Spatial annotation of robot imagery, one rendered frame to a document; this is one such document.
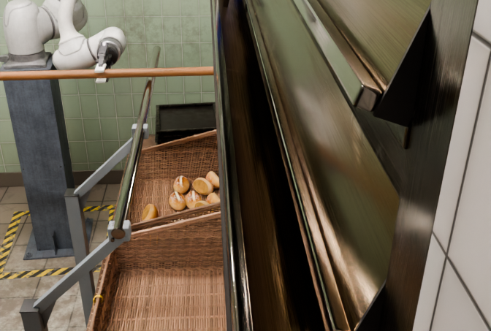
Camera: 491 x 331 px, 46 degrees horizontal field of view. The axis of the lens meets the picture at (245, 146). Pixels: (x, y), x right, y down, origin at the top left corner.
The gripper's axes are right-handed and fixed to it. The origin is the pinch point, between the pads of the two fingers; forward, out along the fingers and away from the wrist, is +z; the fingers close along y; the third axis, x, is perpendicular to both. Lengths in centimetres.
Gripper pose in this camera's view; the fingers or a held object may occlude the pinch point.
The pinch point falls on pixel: (101, 73)
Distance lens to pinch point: 203.0
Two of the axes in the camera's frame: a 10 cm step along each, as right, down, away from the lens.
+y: -0.1, 8.8, 4.8
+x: -10.0, 0.3, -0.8
